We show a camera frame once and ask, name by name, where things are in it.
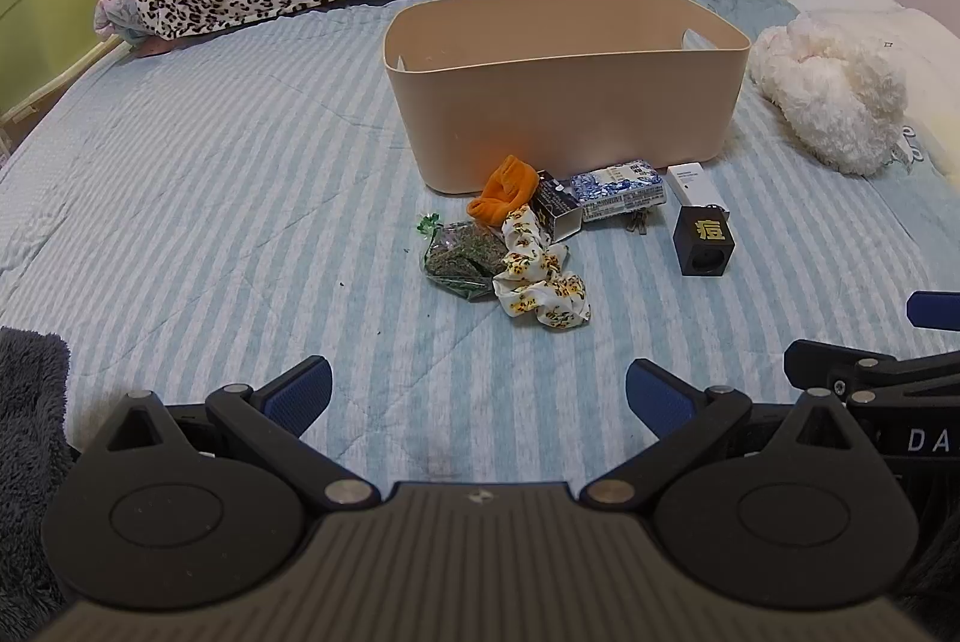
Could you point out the blue white patterned packet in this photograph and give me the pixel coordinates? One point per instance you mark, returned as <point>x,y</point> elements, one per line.
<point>619,188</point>

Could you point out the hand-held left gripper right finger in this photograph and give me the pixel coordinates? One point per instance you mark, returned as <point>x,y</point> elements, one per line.
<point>660,396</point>

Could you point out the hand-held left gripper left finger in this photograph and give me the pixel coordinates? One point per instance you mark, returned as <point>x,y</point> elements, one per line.
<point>300,391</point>

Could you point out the grey fuzzy cloth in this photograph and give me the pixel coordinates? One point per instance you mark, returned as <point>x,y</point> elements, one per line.
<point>30,424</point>

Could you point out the small dark cardboard box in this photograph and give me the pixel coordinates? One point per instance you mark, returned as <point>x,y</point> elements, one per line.
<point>556,208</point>

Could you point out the pink floral pillow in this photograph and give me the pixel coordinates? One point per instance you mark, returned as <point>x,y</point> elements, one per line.
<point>112,12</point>

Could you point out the black cube box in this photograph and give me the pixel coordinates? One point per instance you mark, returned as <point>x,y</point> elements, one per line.
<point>705,241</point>

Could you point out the small brown trinket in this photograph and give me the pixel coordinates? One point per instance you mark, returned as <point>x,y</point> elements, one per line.
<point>637,223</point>

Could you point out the orange fabric scrunchie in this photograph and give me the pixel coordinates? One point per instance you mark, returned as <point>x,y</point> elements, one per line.
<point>510,181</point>

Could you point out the white fluffy plush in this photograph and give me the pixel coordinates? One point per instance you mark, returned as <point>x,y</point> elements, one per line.
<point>832,87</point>

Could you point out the blue striped bed sheet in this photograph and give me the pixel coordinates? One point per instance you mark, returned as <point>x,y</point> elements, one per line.
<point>225,199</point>

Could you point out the beige plastic storage basket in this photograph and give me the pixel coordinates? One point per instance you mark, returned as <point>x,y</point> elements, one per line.
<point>562,109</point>

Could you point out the small white box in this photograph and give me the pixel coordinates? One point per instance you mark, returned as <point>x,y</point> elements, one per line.
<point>690,181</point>

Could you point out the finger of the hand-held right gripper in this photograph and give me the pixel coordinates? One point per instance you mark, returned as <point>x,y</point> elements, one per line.
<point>817,363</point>
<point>936,310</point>

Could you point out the clear bag of green herbs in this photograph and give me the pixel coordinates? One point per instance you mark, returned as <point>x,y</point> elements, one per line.
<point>457,252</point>

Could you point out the white yellow floral scrunchie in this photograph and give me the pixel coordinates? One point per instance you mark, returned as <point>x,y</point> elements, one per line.
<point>540,282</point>

